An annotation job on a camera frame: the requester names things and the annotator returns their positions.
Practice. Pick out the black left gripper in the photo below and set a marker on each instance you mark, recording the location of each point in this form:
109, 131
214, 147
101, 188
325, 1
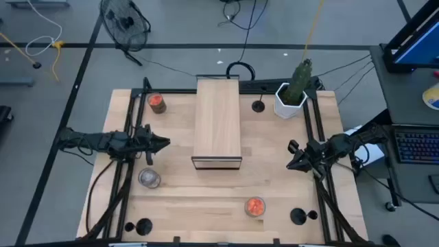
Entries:
144, 142

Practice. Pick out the small red object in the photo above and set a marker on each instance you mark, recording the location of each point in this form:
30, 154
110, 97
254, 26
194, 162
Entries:
436, 73

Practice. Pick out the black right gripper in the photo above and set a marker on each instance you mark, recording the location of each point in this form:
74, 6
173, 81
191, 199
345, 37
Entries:
317, 156

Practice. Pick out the yellow white blue disc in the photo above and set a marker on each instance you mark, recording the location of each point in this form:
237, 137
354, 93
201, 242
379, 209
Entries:
433, 97

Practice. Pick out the black floor fan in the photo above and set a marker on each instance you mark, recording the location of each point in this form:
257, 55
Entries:
127, 22

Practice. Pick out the grey floor bar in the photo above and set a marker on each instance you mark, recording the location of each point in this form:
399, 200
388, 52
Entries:
17, 81

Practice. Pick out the white hexagonal plant pot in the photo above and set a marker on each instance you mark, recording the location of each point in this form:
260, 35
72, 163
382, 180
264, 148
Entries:
283, 109

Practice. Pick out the wooden shelf with black frame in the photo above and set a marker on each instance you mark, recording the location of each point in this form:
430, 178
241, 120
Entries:
217, 120

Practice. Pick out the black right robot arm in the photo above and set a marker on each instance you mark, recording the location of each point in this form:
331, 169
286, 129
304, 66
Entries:
343, 142

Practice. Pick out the black aluminium table frame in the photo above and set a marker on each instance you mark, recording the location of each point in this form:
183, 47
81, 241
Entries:
188, 91

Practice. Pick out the grey desk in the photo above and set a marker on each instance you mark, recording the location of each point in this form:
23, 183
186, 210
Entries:
408, 103

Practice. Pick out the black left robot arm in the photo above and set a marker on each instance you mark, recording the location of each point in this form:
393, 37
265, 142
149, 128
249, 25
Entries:
103, 142

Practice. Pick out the white box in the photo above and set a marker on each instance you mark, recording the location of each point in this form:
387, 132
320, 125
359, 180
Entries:
374, 154

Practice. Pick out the black desk caster wheel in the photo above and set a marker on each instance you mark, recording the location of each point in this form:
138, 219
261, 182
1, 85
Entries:
390, 206

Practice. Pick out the black computer monitor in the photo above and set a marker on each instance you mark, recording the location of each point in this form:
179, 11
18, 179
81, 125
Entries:
418, 48

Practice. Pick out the black power strip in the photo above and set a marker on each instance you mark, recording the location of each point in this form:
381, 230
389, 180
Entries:
254, 84

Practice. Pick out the black round lid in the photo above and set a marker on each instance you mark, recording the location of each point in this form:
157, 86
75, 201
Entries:
258, 106

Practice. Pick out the silver grey candle jar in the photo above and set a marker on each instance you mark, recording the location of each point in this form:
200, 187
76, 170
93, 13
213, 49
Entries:
149, 178

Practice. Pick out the orange candle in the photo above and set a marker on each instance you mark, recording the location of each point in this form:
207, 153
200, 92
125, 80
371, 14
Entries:
156, 103
254, 206

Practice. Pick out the black candlestick holder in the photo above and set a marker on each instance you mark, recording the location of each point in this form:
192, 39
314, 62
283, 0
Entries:
298, 216
144, 226

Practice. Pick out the backlit rainbow keyboard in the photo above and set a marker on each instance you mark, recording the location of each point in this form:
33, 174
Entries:
418, 145

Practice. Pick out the black rounded floor object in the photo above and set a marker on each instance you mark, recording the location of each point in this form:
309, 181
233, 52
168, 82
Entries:
391, 241

